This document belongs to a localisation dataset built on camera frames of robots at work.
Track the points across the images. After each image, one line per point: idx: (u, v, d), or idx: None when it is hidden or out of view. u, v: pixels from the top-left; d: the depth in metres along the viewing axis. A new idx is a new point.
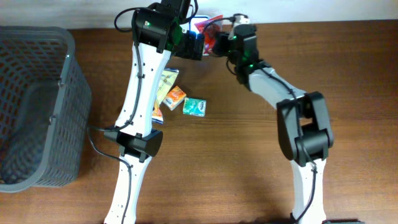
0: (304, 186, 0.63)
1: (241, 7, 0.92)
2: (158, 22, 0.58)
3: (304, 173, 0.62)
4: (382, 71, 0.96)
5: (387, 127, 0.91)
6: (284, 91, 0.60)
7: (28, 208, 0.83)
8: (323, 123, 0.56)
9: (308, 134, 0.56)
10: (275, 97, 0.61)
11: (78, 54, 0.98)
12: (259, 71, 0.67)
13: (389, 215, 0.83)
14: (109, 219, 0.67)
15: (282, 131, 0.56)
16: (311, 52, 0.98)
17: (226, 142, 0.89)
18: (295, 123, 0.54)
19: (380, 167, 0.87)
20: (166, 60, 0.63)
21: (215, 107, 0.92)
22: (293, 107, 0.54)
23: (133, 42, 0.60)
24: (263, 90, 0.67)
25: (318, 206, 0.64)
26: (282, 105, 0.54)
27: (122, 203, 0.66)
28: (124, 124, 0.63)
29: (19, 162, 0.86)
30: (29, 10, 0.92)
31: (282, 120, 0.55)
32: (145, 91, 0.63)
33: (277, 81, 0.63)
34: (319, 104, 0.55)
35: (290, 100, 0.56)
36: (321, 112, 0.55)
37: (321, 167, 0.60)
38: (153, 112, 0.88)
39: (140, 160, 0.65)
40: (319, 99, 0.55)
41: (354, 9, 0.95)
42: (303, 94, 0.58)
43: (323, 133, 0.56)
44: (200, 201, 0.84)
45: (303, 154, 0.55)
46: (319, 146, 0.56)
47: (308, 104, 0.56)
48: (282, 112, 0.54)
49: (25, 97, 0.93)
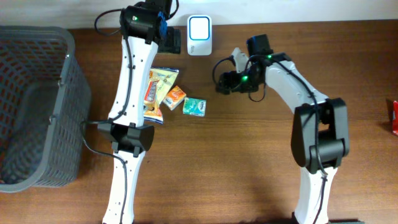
0: (312, 191, 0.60)
1: (240, 7, 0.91)
2: (143, 17, 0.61)
3: (313, 180, 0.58)
4: (381, 72, 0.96)
5: (387, 127, 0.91)
6: (303, 93, 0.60)
7: (28, 208, 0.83)
8: (342, 132, 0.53)
9: (325, 142, 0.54)
10: (295, 98, 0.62)
11: (78, 54, 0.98)
12: (277, 65, 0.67)
13: (389, 215, 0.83)
14: (107, 219, 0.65)
15: (298, 137, 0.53)
16: (311, 52, 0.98)
17: (226, 142, 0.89)
18: (313, 131, 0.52)
19: (380, 167, 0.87)
20: (154, 51, 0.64)
21: (215, 107, 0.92)
22: (313, 114, 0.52)
23: (122, 35, 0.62)
24: (277, 83, 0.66)
25: (324, 209, 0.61)
26: (302, 112, 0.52)
27: (119, 200, 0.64)
28: (117, 115, 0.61)
29: (18, 162, 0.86)
30: (28, 10, 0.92)
31: (299, 127, 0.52)
32: (136, 81, 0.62)
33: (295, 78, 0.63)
34: (341, 112, 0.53)
35: (309, 106, 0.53)
36: (340, 122, 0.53)
37: (331, 175, 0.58)
38: (153, 112, 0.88)
39: (134, 154, 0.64)
40: (340, 107, 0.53)
41: (354, 9, 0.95)
42: (324, 99, 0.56)
43: (340, 142, 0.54)
44: (200, 201, 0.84)
45: (317, 162, 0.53)
46: (334, 154, 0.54)
47: (328, 110, 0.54)
48: (301, 119, 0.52)
49: (25, 97, 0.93)
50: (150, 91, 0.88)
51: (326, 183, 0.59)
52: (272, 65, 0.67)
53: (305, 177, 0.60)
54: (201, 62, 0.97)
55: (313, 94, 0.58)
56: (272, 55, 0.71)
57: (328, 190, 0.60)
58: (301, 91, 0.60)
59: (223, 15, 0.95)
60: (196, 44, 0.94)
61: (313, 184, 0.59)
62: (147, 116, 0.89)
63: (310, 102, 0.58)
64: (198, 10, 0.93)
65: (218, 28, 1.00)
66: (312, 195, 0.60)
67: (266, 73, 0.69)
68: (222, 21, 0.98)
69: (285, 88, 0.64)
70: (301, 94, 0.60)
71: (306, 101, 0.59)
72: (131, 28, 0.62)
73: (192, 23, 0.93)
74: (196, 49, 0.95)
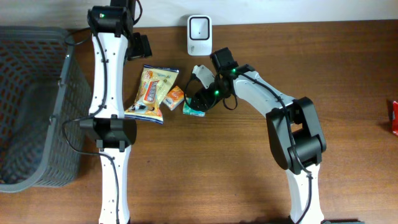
0: (301, 193, 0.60)
1: (241, 7, 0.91)
2: (110, 14, 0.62)
3: (300, 179, 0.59)
4: (381, 72, 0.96)
5: (387, 127, 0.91)
6: (270, 99, 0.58)
7: (28, 208, 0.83)
8: (315, 129, 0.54)
9: (302, 141, 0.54)
10: (263, 105, 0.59)
11: (79, 54, 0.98)
12: (242, 77, 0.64)
13: (389, 216, 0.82)
14: (102, 219, 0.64)
15: (275, 141, 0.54)
16: (311, 52, 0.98)
17: (226, 142, 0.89)
18: (286, 134, 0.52)
19: (380, 167, 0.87)
20: (124, 45, 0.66)
21: (216, 107, 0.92)
22: (283, 118, 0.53)
23: (92, 32, 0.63)
24: (246, 94, 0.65)
25: (316, 210, 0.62)
26: (272, 116, 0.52)
27: (112, 197, 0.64)
28: (97, 109, 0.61)
29: (19, 162, 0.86)
30: (29, 10, 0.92)
31: (273, 132, 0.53)
32: (112, 73, 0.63)
33: (261, 86, 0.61)
34: (310, 111, 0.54)
35: (278, 109, 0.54)
36: (311, 120, 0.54)
37: (316, 172, 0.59)
38: (153, 112, 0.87)
39: (120, 149, 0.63)
40: (308, 106, 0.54)
41: (354, 9, 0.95)
42: (291, 101, 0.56)
43: (316, 139, 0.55)
44: (200, 201, 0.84)
45: (298, 163, 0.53)
46: (313, 152, 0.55)
47: (298, 110, 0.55)
48: (273, 124, 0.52)
49: (25, 97, 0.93)
50: (150, 91, 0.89)
51: (313, 181, 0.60)
52: (239, 77, 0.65)
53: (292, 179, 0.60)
54: (201, 63, 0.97)
55: (279, 98, 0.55)
56: (236, 68, 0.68)
57: (316, 188, 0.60)
58: (267, 96, 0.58)
59: (224, 15, 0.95)
60: (196, 44, 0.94)
61: (301, 184, 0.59)
62: (147, 116, 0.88)
63: (278, 107, 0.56)
64: (198, 10, 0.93)
65: (217, 28, 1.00)
66: (302, 196, 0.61)
67: (236, 86, 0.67)
68: (222, 21, 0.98)
69: (254, 98, 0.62)
70: (268, 101, 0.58)
71: (273, 106, 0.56)
72: (99, 26, 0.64)
73: (191, 23, 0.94)
74: (196, 49, 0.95)
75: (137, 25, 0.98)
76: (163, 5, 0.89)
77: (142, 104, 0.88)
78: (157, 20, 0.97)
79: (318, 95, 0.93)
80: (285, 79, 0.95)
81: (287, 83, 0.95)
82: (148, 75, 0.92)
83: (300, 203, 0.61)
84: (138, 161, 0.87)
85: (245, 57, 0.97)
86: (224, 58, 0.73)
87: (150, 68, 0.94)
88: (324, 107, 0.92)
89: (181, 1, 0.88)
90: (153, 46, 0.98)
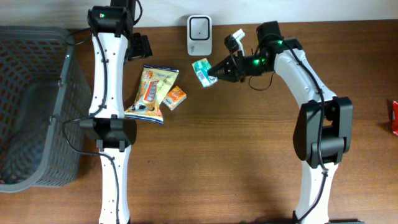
0: (313, 188, 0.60)
1: (241, 7, 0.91)
2: (110, 14, 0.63)
3: (314, 175, 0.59)
4: (380, 71, 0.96)
5: (387, 127, 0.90)
6: (311, 89, 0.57)
7: (28, 208, 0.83)
8: (345, 130, 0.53)
9: (328, 139, 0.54)
10: (301, 91, 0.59)
11: (78, 54, 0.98)
12: (288, 53, 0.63)
13: (389, 216, 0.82)
14: (102, 219, 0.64)
15: (301, 131, 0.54)
16: (311, 52, 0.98)
17: (226, 142, 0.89)
18: (316, 127, 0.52)
19: (380, 167, 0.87)
20: (124, 45, 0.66)
21: (215, 107, 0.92)
22: (318, 112, 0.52)
23: (92, 32, 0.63)
24: (285, 72, 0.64)
25: (323, 208, 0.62)
26: (308, 107, 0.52)
27: (112, 197, 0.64)
28: (97, 109, 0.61)
29: (18, 162, 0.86)
30: (29, 10, 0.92)
31: (303, 122, 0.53)
32: (112, 74, 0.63)
33: (305, 70, 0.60)
34: (346, 112, 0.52)
35: (317, 102, 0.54)
36: (344, 121, 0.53)
37: (332, 171, 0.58)
38: (153, 112, 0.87)
39: (120, 149, 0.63)
40: (347, 106, 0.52)
41: (354, 9, 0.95)
42: (333, 97, 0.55)
43: (342, 140, 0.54)
44: (201, 201, 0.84)
45: (316, 158, 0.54)
46: (335, 150, 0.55)
47: (334, 107, 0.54)
48: (306, 114, 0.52)
49: (25, 97, 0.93)
50: (150, 91, 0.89)
51: (328, 180, 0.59)
52: (283, 53, 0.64)
53: (306, 173, 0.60)
54: None
55: (320, 92, 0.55)
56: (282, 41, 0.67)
57: (329, 186, 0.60)
58: (309, 85, 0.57)
59: (223, 15, 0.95)
60: (196, 43, 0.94)
61: (314, 180, 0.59)
62: (147, 116, 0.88)
63: (316, 100, 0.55)
64: (198, 10, 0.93)
65: (218, 28, 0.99)
66: (311, 191, 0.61)
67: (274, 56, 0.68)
68: (222, 21, 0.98)
69: (293, 78, 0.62)
70: (310, 89, 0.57)
71: (313, 98, 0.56)
72: (99, 26, 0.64)
73: (191, 23, 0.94)
74: (196, 49, 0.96)
75: (137, 25, 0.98)
76: (163, 5, 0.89)
77: (142, 104, 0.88)
78: (157, 20, 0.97)
79: None
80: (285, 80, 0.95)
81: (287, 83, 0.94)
82: (148, 75, 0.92)
83: (310, 198, 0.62)
84: (138, 161, 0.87)
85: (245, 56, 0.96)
86: (270, 28, 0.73)
87: (151, 68, 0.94)
88: None
89: (181, 1, 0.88)
90: (153, 46, 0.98)
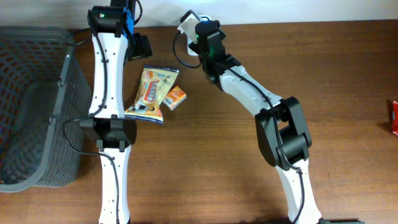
0: (295, 190, 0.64)
1: (241, 7, 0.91)
2: (110, 14, 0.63)
3: (290, 176, 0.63)
4: (380, 71, 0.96)
5: (387, 127, 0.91)
6: (259, 98, 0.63)
7: (28, 208, 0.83)
8: (301, 128, 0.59)
9: (289, 139, 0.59)
10: (251, 104, 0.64)
11: (78, 55, 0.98)
12: (229, 73, 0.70)
13: (389, 216, 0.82)
14: (102, 219, 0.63)
15: (263, 140, 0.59)
16: (311, 52, 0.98)
17: (226, 142, 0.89)
18: (274, 133, 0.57)
19: (380, 167, 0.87)
20: (124, 45, 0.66)
21: (215, 107, 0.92)
22: (271, 119, 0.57)
23: (92, 32, 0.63)
24: (235, 91, 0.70)
25: (311, 205, 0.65)
26: (260, 117, 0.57)
27: (112, 197, 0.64)
28: (97, 109, 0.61)
29: (18, 162, 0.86)
30: (29, 10, 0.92)
31: (262, 131, 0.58)
32: (112, 74, 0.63)
33: (247, 83, 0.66)
34: (296, 110, 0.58)
35: (267, 109, 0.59)
36: (297, 119, 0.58)
37: (305, 167, 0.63)
38: (153, 112, 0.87)
39: (120, 149, 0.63)
40: (295, 105, 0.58)
41: (353, 9, 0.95)
42: (279, 100, 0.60)
43: (301, 136, 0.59)
44: (200, 201, 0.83)
45: (285, 160, 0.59)
46: (298, 147, 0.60)
47: (285, 110, 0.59)
48: (261, 124, 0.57)
49: (25, 97, 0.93)
50: (150, 91, 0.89)
51: (304, 177, 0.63)
52: (226, 73, 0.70)
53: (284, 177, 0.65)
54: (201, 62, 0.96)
55: (267, 98, 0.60)
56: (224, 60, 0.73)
57: (307, 183, 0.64)
58: (255, 96, 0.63)
59: (223, 15, 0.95)
60: None
61: (293, 181, 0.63)
62: (147, 116, 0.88)
63: (266, 107, 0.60)
64: (198, 10, 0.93)
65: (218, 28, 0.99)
66: (295, 193, 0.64)
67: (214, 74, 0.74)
68: (222, 21, 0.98)
69: (240, 93, 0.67)
70: (257, 99, 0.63)
71: (262, 105, 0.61)
72: (99, 26, 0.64)
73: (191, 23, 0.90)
74: None
75: (138, 25, 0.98)
76: (163, 5, 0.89)
77: (142, 104, 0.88)
78: (158, 20, 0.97)
79: (318, 95, 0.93)
80: (285, 80, 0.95)
81: (287, 83, 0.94)
82: (148, 75, 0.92)
83: (296, 201, 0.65)
84: (138, 161, 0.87)
85: (245, 56, 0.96)
86: (204, 28, 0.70)
87: (151, 68, 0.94)
88: (323, 107, 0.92)
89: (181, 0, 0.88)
90: (153, 46, 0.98)
